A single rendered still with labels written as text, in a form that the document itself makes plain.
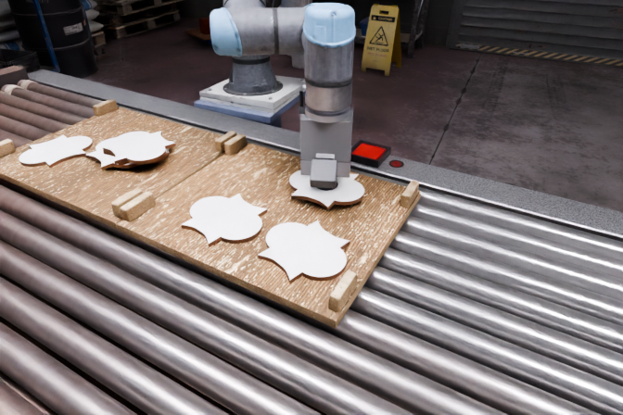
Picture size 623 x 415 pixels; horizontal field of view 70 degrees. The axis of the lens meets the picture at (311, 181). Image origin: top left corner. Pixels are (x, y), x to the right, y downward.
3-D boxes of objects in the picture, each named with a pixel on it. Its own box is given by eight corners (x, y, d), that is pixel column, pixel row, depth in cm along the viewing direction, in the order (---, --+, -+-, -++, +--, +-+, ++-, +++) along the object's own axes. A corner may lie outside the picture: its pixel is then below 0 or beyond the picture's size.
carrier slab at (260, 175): (244, 147, 100) (244, 141, 99) (420, 197, 83) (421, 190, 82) (118, 231, 74) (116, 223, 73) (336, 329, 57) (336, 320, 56)
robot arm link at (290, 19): (274, 1, 78) (277, 13, 68) (337, -1, 79) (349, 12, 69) (276, 45, 82) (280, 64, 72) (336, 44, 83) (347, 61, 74)
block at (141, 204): (149, 202, 79) (146, 189, 77) (157, 206, 78) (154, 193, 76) (121, 220, 74) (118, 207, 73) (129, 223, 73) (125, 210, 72)
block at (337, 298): (347, 281, 62) (347, 267, 61) (359, 285, 61) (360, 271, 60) (326, 309, 58) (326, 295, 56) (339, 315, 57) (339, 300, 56)
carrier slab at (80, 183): (118, 111, 117) (117, 106, 117) (242, 146, 100) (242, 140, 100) (-20, 169, 92) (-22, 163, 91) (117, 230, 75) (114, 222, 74)
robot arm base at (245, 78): (242, 79, 149) (240, 48, 144) (284, 82, 145) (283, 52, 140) (220, 91, 137) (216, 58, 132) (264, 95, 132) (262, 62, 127)
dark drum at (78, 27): (69, 60, 468) (43, -32, 421) (112, 68, 447) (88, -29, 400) (18, 77, 422) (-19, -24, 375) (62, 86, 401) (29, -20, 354)
